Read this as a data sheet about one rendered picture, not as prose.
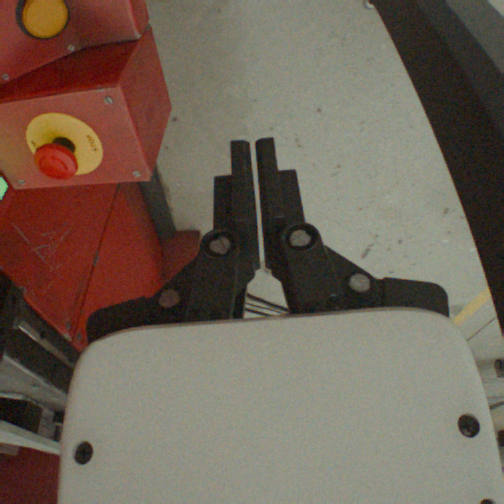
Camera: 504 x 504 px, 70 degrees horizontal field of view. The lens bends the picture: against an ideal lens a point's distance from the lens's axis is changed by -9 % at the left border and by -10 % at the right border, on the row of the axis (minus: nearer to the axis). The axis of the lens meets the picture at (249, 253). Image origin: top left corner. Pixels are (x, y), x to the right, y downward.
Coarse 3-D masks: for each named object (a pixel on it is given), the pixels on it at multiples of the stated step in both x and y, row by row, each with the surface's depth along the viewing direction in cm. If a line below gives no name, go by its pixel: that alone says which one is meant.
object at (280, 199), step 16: (256, 144) 14; (272, 144) 14; (256, 160) 13; (272, 160) 13; (272, 176) 13; (288, 176) 14; (272, 192) 12; (288, 192) 13; (272, 208) 12; (288, 208) 13; (272, 224) 12; (288, 224) 13; (272, 240) 12; (272, 256) 12; (336, 256) 12; (272, 272) 13; (336, 272) 11; (352, 272) 11; (368, 272) 11; (352, 288) 11; (368, 288) 11; (352, 304) 11; (368, 304) 11
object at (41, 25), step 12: (36, 0) 27; (48, 0) 27; (60, 0) 28; (24, 12) 27; (36, 12) 28; (48, 12) 28; (60, 12) 29; (24, 24) 28; (36, 24) 28; (48, 24) 29; (60, 24) 29; (48, 36) 30
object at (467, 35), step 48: (384, 0) 75; (432, 0) 56; (480, 0) 57; (432, 48) 54; (480, 48) 45; (432, 96) 55; (480, 96) 42; (480, 144) 42; (480, 192) 42; (480, 240) 42
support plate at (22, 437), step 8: (0, 424) 37; (8, 424) 38; (0, 432) 39; (8, 432) 38; (16, 432) 39; (24, 432) 40; (0, 440) 49; (8, 440) 46; (16, 440) 44; (24, 440) 43; (32, 440) 42; (40, 440) 44; (48, 440) 45; (40, 448) 50; (48, 448) 47; (56, 448) 47
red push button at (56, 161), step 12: (48, 144) 30; (60, 144) 32; (72, 144) 33; (36, 156) 31; (48, 156) 31; (60, 156) 31; (72, 156) 31; (48, 168) 32; (60, 168) 32; (72, 168) 32
